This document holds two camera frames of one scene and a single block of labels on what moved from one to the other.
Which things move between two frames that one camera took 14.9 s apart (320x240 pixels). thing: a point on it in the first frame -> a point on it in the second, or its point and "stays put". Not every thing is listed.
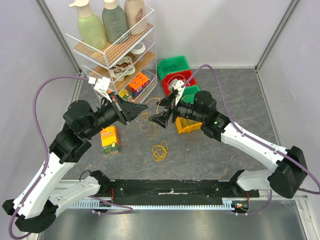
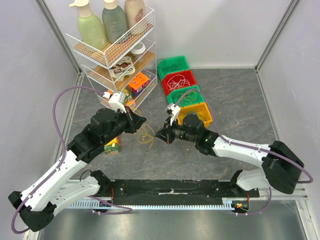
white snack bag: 124,67 stays put
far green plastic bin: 172,64 stays put
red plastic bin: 183,76 stays put
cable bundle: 159,152 -> 146,134
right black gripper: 170,111 -> 169,132
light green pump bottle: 91,28 stays put
